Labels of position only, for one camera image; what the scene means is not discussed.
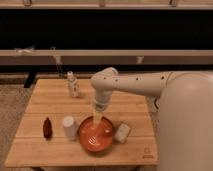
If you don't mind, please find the white cup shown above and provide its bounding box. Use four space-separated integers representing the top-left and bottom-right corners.
62 116 78 140

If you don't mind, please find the grey metal rail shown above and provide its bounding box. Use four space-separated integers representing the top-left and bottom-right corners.
0 49 213 66

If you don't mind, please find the orange ceramic bowl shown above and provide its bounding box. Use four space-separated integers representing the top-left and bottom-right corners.
78 117 114 153

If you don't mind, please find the clear plastic bottle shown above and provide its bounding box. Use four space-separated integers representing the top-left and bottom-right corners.
67 71 80 97

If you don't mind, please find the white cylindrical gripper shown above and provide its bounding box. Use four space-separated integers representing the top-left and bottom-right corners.
93 89 112 127

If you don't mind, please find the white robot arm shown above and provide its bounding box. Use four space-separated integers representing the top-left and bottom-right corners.
91 67 213 171

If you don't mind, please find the small dark red bottle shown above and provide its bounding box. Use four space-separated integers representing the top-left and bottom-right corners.
43 118 52 139

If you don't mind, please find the wooden table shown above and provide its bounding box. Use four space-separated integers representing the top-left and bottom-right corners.
5 79 157 167

